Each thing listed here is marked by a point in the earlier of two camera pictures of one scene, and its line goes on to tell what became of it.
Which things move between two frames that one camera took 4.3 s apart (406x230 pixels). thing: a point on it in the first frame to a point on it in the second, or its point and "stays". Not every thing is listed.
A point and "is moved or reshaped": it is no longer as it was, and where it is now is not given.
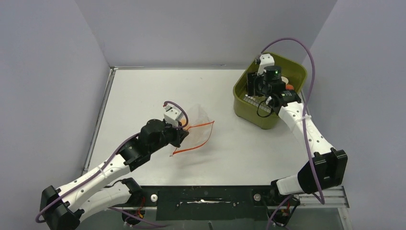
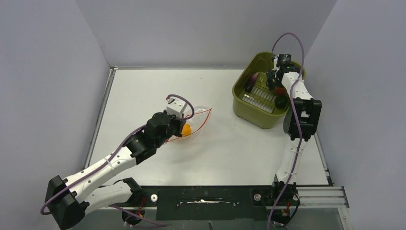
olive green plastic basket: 255,109 stays
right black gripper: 253,79 to 270,76
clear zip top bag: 200,128 is moved or reshaped
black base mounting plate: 213,202 stays
